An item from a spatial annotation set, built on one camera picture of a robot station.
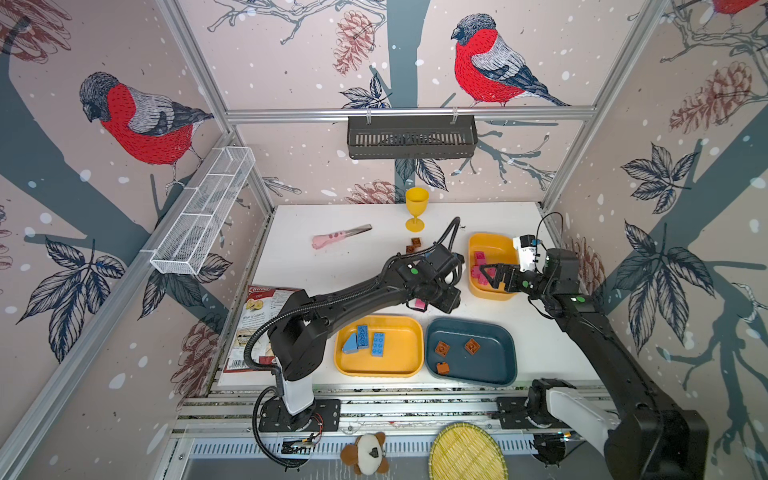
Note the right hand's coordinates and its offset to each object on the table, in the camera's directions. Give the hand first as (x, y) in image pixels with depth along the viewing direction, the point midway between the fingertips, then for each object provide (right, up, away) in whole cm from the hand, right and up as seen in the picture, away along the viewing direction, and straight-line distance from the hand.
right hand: (492, 270), depth 80 cm
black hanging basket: (-20, +44, +25) cm, 54 cm away
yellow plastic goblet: (-19, +22, +23) cm, 37 cm away
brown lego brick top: (-19, +6, +29) cm, 35 cm away
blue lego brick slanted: (-39, -22, +3) cm, 45 cm away
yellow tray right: (+11, +4, +27) cm, 29 cm away
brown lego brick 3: (-5, -22, +3) cm, 23 cm away
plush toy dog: (-33, -40, -14) cm, 54 cm away
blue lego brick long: (-37, -21, +8) cm, 43 cm away
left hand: (-10, -9, -3) cm, 14 cm away
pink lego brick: (-4, -2, -4) cm, 6 cm away
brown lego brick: (-14, -26, -2) cm, 30 cm away
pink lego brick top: (+4, +1, +23) cm, 23 cm away
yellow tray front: (-24, -24, +7) cm, 35 cm away
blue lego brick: (-32, -21, +5) cm, 39 cm away
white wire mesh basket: (-78, +7, -10) cm, 79 cm away
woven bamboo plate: (-11, -41, -12) cm, 44 cm away
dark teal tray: (+1, -27, +2) cm, 27 cm away
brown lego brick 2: (-13, -24, +5) cm, 27 cm away
